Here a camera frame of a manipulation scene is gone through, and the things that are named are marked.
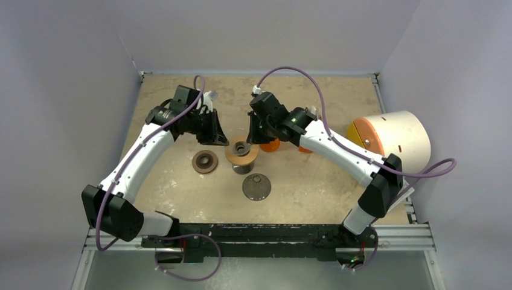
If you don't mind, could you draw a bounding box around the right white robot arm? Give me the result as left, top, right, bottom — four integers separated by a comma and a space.
247, 92, 403, 246

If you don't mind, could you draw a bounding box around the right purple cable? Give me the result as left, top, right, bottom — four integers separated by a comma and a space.
255, 66, 458, 225

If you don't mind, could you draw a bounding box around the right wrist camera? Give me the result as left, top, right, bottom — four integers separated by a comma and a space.
251, 85, 262, 97

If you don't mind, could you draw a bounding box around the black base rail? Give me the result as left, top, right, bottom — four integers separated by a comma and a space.
141, 223, 378, 266

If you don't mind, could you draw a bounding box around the brown wooden round coaster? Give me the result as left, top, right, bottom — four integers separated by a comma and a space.
192, 150, 219, 174

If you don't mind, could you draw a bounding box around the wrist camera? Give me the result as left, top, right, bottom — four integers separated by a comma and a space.
197, 90, 218, 114
251, 85, 262, 97

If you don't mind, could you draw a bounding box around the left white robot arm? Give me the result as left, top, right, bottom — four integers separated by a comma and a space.
81, 85, 229, 247

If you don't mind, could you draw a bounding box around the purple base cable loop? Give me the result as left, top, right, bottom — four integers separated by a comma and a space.
155, 234, 223, 283

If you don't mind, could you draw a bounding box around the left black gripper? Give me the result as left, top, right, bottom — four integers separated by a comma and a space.
186, 108, 228, 145

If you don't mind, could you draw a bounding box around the aluminium frame rail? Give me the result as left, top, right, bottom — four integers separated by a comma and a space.
69, 200, 447, 290

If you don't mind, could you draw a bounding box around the amber glass carafe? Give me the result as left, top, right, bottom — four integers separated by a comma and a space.
259, 138, 281, 153

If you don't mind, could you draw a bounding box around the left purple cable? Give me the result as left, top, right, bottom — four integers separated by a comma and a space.
95, 74, 206, 253

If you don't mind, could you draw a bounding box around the dark ribbed glass cone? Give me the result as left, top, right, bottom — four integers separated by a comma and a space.
242, 173, 272, 201

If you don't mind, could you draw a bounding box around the orange filter paper box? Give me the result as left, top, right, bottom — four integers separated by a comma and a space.
298, 146, 313, 153

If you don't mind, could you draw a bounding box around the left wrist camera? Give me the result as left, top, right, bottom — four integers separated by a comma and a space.
197, 90, 218, 114

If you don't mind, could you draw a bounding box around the wooden ring dripper stand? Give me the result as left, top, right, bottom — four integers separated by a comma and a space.
225, 135, 260, 175

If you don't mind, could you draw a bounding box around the white cylinder drum orange lid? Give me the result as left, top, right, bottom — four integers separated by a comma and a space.
345, 111, 431, 173

